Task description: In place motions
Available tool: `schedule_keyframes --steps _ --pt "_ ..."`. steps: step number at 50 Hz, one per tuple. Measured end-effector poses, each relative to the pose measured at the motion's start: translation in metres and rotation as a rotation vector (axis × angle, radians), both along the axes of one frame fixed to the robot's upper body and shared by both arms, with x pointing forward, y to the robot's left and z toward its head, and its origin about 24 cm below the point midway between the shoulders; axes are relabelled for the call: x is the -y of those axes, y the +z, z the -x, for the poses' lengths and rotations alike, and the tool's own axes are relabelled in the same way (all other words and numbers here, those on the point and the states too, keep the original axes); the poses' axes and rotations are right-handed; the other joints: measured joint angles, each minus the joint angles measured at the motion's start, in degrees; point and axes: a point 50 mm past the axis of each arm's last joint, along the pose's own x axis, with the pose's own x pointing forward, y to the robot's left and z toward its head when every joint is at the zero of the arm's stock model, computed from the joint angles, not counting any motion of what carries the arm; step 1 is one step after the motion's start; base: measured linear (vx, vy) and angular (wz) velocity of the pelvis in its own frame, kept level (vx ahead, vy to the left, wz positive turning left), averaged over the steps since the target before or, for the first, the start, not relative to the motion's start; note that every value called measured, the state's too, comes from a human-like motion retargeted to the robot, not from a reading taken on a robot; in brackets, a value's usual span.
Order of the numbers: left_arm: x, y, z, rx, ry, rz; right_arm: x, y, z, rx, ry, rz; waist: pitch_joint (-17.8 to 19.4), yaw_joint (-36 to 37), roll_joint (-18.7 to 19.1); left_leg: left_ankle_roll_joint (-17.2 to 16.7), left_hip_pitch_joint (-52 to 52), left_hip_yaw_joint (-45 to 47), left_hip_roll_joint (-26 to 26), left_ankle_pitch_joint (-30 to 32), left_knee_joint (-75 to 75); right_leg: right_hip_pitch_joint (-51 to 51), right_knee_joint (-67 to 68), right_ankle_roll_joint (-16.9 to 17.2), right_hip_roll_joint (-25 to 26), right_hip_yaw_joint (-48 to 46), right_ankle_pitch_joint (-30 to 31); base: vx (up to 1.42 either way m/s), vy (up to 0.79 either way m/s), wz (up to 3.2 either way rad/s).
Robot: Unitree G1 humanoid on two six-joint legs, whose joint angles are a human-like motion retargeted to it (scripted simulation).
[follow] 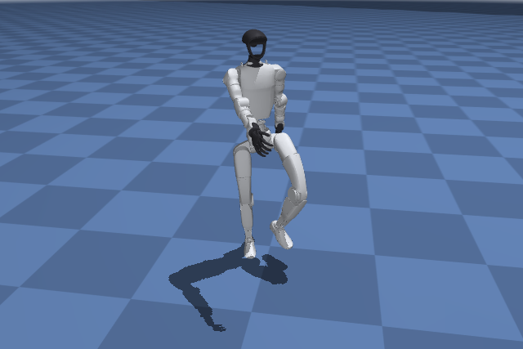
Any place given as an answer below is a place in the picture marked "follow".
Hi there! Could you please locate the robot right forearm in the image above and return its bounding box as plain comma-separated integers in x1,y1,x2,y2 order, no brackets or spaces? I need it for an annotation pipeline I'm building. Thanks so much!
234,99,260,132

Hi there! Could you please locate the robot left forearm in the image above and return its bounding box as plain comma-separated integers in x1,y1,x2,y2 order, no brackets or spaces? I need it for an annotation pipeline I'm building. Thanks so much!
274,104,287,127

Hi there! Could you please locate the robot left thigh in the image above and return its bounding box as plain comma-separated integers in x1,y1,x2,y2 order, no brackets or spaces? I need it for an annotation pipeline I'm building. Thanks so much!
271,132,307,203

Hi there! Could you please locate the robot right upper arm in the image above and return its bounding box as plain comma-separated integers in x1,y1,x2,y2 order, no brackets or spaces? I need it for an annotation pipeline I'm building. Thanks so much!
223,68,250,108

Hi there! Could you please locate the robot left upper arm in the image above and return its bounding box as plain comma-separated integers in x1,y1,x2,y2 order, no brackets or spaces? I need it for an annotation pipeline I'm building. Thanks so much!
272,64,288,107

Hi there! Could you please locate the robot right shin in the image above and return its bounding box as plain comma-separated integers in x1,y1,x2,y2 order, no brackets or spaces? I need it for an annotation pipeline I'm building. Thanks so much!
239,201,253,243

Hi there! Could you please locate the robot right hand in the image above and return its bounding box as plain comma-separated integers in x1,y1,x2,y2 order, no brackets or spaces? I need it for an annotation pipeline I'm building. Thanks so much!
248,123,273,157

